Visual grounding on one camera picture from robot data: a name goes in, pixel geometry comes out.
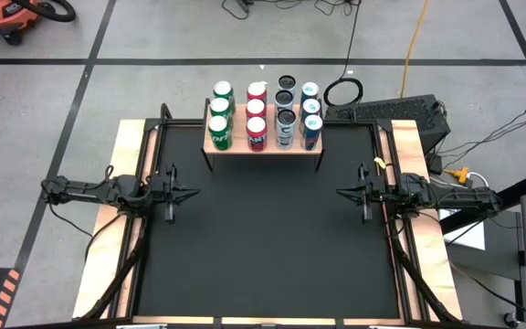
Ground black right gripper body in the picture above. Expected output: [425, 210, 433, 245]
[357, 162, 400, 225]

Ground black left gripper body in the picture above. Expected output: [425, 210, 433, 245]
[146, 163, 180, 225]

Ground green Sprite can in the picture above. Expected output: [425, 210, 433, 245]
[212, 80, 237, 109]
[209, 97, 235, 121]
[207, 114, 235, 152]

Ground blue silver Red Bull can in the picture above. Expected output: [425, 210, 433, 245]
[300, 98, 323, 121]
[300, 113, 325, 153]
[300, 81, 321, 102]

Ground red Fanta can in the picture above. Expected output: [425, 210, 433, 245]
[245, 98, 268, 121]
[246, 80, 268, 102]
[245, 115, 269, 153]

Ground small wooden shelf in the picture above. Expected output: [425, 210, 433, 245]
[201, 98, 327, 174]

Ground black perforated case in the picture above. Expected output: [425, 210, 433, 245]
[324, 93, 452, 175]

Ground orange power plug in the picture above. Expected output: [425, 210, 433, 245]
[443, 166, 474, 187]

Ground white paper sheet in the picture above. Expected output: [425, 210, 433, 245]
[438, 207, 487, 251]

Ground black beam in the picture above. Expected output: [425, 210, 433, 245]
[439, 173, 526, 235]

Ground white cable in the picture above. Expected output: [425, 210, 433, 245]
[466, 171, 491, 189]

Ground black hanging cable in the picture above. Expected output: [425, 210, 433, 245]
[324, 0, 364, 108]

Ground yellow hanging cable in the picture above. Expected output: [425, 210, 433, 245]
[399, 0, 431, 100]

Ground black floor cables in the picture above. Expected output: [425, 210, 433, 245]
[220, 0, 363, 19]

